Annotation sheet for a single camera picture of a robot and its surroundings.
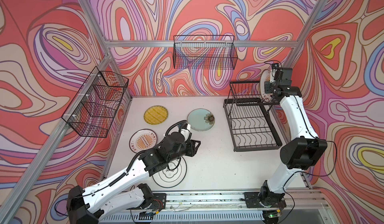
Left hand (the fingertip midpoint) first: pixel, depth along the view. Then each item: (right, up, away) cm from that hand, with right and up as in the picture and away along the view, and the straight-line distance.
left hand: (201, 144), depth 70 cm
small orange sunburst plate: (-37, -3, +26) cm, 45 cm away
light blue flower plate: (+2, +9, +37) cm, 38 cm away
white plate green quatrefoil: (-15, -21, +12) cm, 28 cm away
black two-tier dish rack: (+36, +8, +32) cm, 49 cm away
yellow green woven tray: (-32, +13, +37) cm, 50 cm away
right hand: (+42, +29, +12) cm, 52 cm away
